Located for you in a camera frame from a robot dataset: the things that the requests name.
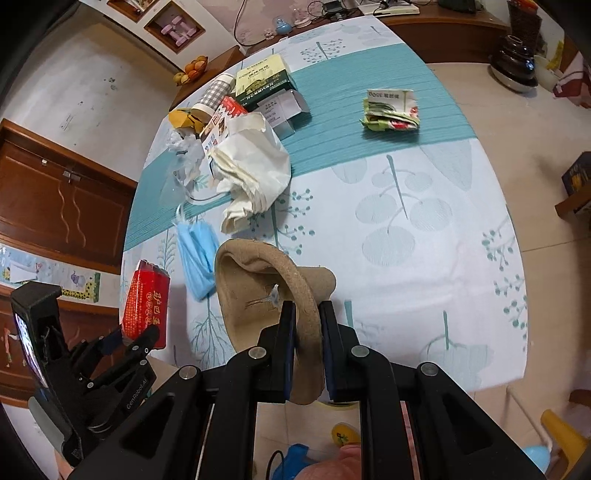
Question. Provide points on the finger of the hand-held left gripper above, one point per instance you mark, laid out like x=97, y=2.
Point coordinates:
x=124, y=392
x=138, y=348

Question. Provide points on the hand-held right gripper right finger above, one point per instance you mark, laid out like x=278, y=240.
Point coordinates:
x=326, y=350

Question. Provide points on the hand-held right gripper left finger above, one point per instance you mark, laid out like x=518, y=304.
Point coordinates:
x=290, y=344

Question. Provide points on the red foil packet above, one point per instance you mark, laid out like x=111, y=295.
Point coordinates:
x=143, y=300

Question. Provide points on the red cardboard box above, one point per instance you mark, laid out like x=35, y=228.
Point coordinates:
x=221, y=122

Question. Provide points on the silver foil packet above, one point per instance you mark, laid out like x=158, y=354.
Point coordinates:
x=287, y=108

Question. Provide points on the yellow slipper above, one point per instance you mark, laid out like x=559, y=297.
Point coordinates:
x=346, y=434

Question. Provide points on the blue face mask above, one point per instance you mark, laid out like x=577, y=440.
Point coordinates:
x=196, y=258

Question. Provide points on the person's leg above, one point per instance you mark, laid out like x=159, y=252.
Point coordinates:
x=332, y=468

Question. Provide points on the brown wooden cabinet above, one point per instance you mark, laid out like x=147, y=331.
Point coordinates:
x=55, y=207

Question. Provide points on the table with leaf tablecloth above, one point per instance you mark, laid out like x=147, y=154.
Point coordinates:
x=415, y=230

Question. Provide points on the crumpled white paper bag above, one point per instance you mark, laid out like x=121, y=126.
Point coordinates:
x=251, y=166

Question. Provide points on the crumpled clear plastic bag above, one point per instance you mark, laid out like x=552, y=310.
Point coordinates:
x=184, y=154

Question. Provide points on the yellow wrapper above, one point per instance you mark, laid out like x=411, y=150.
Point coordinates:
x=181, y=119

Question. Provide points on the yellow plastic stool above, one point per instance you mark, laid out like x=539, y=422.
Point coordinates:
x=561, y=431

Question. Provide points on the crumpled green white snack packet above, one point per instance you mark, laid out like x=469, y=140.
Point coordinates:
x=392, y=108

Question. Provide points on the grey checkered cup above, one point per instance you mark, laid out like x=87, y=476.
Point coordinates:
x=212, y=94

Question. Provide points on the green cardboard box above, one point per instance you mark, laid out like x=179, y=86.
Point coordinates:
x=263, y=78

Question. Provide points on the bowl of oranges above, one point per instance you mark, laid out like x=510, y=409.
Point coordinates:
x=194, y=67

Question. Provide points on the wooden side table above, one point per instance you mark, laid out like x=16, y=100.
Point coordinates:
x=226, y=60

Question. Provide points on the dark printed box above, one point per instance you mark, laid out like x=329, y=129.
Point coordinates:
x=577, y=173

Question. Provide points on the blue figurine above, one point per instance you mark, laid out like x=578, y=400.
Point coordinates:
x=281, y=25

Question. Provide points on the pink dumbbells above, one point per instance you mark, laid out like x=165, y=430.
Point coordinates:
x=178, y=28

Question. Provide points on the dark brown pot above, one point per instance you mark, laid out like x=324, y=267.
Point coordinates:
x=512, y=60

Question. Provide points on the wooden sideboard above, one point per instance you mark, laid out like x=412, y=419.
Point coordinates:
x=443, y=23

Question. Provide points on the white bowl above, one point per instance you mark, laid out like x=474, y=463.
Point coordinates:
x=547, y=71

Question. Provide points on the red cloth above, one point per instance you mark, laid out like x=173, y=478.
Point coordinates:
x=575, y=90

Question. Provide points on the wicker basket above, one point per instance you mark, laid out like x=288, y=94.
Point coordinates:
x=524, y=23

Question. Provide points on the animal print wall poster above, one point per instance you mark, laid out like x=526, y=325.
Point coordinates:
x=69, y=281

